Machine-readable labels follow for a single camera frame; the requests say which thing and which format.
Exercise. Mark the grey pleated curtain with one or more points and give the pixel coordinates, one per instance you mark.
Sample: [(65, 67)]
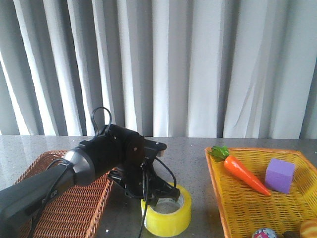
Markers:
[(167, 68)]

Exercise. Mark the yellow woven basket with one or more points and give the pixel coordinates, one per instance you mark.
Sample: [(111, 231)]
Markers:
[(244, 210)]

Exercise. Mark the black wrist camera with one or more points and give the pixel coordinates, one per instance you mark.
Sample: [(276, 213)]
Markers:
[(154, 148)]

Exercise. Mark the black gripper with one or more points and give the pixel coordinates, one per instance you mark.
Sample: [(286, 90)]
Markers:
[(119, 152)]

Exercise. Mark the toy bread loaf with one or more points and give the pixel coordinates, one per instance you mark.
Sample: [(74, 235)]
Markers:
[(308, 229)]

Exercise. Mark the colourful printed ball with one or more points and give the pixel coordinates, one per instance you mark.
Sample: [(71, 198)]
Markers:
[(264, 233)]

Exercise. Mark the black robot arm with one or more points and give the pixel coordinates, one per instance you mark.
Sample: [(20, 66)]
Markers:
[(28, 198)]

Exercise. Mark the orange toy carrot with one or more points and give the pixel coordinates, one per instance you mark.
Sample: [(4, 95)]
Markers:
[(238, 169)]

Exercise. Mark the dark brown toy piece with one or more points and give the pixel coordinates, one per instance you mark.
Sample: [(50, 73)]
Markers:
[(290, 234)]

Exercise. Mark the yellow tape roll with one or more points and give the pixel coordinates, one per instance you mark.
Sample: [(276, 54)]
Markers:
[(168, 218)]

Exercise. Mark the purple foam cube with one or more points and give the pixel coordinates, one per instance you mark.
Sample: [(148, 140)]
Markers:
[(279, 175)]

